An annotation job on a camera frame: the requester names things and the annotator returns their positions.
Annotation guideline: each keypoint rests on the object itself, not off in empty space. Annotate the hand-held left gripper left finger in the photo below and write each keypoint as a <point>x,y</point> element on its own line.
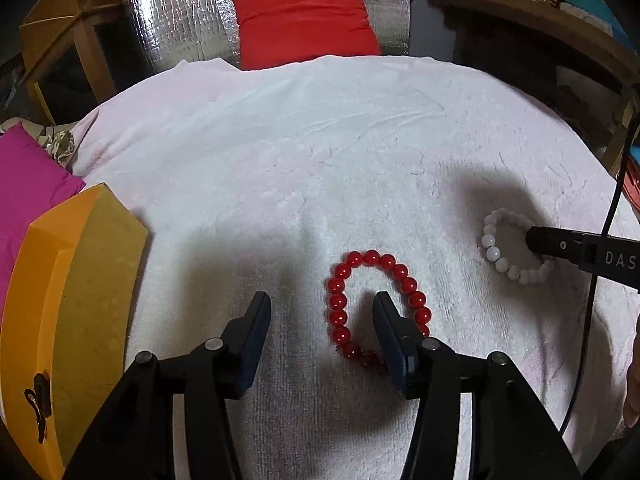
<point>252,350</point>

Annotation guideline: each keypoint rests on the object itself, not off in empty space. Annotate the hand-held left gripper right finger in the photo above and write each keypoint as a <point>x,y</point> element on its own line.
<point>395,355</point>

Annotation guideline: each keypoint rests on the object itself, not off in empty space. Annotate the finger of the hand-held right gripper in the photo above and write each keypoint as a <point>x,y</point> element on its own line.
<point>550,245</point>

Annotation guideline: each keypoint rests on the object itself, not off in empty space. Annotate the person's right hand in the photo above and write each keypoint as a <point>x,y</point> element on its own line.
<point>634,375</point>

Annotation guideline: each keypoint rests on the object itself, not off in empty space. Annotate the orange wooden box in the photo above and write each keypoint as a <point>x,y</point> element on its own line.
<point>75,285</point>

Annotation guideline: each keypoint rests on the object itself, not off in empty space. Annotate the pale pink towel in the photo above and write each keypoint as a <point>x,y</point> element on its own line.
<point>300,160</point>

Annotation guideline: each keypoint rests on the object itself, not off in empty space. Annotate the wooden shelf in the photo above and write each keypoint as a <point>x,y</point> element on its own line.
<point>525,15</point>

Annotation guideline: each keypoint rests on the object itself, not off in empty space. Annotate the teal box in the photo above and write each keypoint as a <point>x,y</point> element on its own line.
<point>595,5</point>

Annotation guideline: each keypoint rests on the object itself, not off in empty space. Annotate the magenta cushion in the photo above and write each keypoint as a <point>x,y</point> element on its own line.
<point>25,185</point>

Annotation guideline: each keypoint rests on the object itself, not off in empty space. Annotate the patterned beige cloth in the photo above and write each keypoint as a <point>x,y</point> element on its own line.
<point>57,142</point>

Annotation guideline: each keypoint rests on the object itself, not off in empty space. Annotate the flat red cushion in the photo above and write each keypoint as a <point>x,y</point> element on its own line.
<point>305,25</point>

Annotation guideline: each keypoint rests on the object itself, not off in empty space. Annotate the wooden side table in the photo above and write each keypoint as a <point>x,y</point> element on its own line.
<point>95,55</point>

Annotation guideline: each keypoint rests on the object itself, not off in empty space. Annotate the silver foil sheet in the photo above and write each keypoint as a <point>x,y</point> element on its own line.
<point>170,10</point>

